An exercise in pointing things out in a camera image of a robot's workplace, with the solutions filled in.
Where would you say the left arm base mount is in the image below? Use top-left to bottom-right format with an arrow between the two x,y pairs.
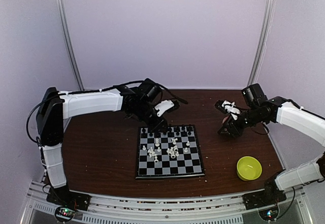
46,189 -> 91,223

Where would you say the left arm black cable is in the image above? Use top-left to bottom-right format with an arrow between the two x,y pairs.
25,79 -> 188,143

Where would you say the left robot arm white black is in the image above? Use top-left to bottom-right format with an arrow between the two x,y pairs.
25,78 -> 188,206

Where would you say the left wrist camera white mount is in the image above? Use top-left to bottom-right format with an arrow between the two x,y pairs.
154,100 -> 179,117

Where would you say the right aluminium frame post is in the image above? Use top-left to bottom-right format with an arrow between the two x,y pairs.
247,0 -> 275,86

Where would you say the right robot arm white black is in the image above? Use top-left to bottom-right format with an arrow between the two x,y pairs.
215,83 -> 324,205

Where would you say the white king chess piece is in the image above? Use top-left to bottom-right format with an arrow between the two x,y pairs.
154,138 -> 160,147

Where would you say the yellow-green bowl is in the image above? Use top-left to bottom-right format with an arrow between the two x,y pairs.
236,156 -> 262,181

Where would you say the aluminium frame post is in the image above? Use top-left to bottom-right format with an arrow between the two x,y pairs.
56,0 -> 85,91
247,0 -> 275,86

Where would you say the cluster white chess piece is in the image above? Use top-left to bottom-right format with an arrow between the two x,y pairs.
167,145 -> 180,159

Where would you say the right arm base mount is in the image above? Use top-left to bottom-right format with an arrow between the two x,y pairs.
242,189 -> 286,221

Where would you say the black white chessboard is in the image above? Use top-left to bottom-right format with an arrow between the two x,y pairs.
136,124 -> 205,179

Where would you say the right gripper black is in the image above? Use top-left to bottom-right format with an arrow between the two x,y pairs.
218,106 -> 266,138

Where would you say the left aluminium frame post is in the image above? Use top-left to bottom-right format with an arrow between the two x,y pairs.
56,0 -> 85,91

